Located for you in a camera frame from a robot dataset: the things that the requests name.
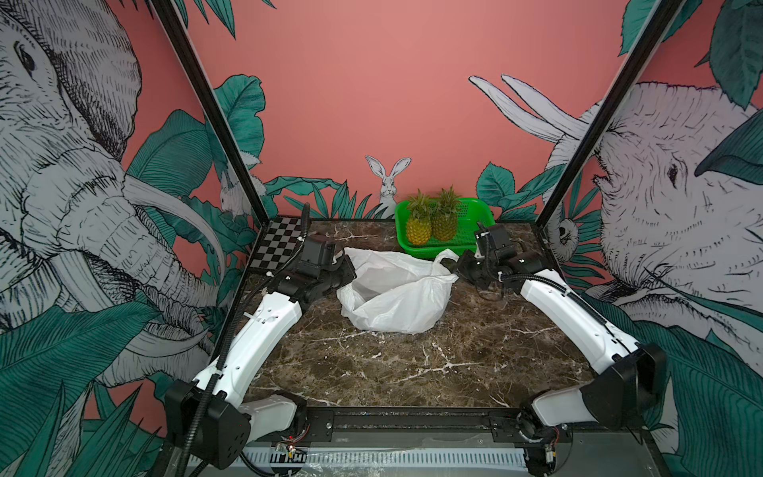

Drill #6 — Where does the white plastic bag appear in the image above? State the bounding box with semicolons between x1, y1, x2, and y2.
337;248;458;334

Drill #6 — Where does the green pineapple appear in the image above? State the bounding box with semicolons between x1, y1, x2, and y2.
431;187;460;242

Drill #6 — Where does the yellow pineapple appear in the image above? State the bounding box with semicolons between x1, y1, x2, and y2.
405;191;433;246

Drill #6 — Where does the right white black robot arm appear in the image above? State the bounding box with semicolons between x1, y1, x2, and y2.
455;224;667;441

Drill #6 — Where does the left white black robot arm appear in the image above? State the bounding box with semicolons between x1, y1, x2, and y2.
151;235;356;476

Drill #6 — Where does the green plastic basket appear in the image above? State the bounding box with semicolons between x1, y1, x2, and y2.
395;198;496;260

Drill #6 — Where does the black white checkerboard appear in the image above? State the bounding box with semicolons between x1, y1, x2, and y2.
246;217;303;275

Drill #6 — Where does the white ruler strip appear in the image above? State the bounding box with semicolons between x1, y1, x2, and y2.
244;447;528;471

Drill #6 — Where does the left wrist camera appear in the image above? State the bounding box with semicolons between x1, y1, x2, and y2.
300;234;337;270

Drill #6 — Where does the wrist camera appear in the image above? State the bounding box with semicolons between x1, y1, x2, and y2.
475;223;517;262
300;234;337;270

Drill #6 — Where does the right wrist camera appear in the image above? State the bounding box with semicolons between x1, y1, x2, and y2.
475;223;517;262

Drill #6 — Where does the left black frame post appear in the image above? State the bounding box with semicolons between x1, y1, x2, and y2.
150;0;269;226

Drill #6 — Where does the black frame post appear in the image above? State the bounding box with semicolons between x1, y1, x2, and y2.
150;0;269;226
534;0;684;229

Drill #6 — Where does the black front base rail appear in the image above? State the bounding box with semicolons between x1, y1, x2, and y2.
285;406;648;445

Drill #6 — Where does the right black frame post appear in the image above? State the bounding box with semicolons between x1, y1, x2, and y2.
534;0;684;229

